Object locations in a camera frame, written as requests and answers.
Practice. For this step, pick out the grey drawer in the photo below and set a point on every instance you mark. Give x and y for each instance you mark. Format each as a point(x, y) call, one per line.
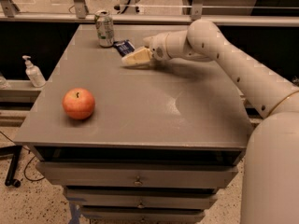
point(137, 175)
point(143, 215)
point(140, 198)

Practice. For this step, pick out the black wheeled stand leg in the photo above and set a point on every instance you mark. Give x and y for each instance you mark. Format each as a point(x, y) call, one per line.
point(14, 153)

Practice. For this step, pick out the metal window railing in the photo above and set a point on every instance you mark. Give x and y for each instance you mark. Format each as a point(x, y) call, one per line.
point(222, 12)

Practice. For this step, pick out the grey drawer cabinet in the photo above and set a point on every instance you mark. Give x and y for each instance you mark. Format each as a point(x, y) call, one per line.
point(178, 113)

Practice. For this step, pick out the green white 7up can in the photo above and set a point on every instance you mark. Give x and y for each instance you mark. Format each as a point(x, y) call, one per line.
point(104, 27)

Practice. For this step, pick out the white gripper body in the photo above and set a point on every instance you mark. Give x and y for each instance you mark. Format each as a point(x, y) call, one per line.
point(159, 48)

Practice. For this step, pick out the blue rxbar wrapper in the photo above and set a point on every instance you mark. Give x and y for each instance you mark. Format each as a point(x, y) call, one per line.
point(124, 47)

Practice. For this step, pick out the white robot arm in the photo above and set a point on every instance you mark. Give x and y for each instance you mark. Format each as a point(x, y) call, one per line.
point(270, 191)

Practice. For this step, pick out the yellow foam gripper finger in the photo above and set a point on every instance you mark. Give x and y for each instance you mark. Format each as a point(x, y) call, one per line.
point(139, 58)

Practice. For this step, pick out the bottom grey drawer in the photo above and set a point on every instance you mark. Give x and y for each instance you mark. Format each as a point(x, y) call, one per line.
point(143, 215)

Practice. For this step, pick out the white pump dispenser bottle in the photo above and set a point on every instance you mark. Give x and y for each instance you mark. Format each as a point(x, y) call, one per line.
point(34, 73)

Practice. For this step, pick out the red apple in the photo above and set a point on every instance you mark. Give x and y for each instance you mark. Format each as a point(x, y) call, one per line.
point(78, 103)

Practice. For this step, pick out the top grey drawer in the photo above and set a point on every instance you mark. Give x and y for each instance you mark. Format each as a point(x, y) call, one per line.
point(137, 175)

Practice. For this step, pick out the middle grey drawer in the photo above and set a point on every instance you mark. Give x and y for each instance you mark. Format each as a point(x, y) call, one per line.
point(140, 198)

